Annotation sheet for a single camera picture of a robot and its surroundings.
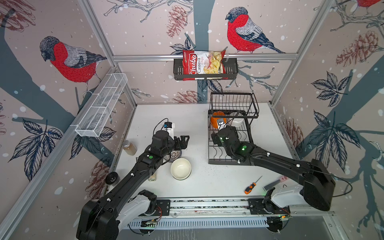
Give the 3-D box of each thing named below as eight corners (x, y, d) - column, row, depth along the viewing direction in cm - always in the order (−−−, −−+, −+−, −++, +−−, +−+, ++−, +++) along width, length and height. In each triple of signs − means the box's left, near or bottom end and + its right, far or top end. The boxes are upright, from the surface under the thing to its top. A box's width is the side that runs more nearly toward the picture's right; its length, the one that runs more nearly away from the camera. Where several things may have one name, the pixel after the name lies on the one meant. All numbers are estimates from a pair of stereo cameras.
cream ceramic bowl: (171, 181, 82) (169, 178, 77) (173, 163, 89) (171, 158, 84) (191, 181, 82) (191, 178, 77) (191, 163, 89) (191, 158, 84)
